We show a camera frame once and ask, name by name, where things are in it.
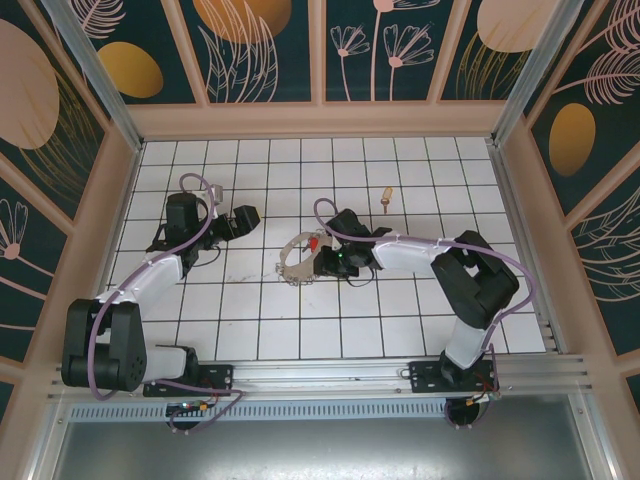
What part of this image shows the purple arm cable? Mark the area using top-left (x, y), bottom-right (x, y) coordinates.
top-left (313, 198), bottom-right (535, 431)
top-left (88, 172), bottom-right (246, 436)

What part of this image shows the small green LED circuit board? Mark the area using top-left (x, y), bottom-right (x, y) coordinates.
top-left (169, 401), bottom-right (211, 416)

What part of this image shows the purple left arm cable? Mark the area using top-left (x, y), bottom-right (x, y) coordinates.
top-left (88, 172), bottom-right (246, 436)

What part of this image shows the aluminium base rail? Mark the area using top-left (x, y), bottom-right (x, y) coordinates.
top-left (47, 352), bottom-right (594, 401)

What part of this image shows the aluminium side rail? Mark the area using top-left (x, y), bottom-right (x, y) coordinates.
top-left (487, 139), bottom-right (569, 357)

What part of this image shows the perforated metal cable tray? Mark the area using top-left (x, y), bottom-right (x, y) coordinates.
top-left (67, 399), bottom-right (451, 422)

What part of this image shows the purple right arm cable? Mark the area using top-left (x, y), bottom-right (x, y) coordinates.
top-left (313, 198), bottom-right (535, 431)

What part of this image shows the grey sheet metal panel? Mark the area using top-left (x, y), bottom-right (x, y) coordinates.
top-left (49, 417), bottom-right (609, 480)

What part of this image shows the aluminium corner post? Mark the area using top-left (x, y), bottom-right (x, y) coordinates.
top-left (491, 0), bottom-right (601, 147)
top-left (39, 0), bottom-right (145, 152)

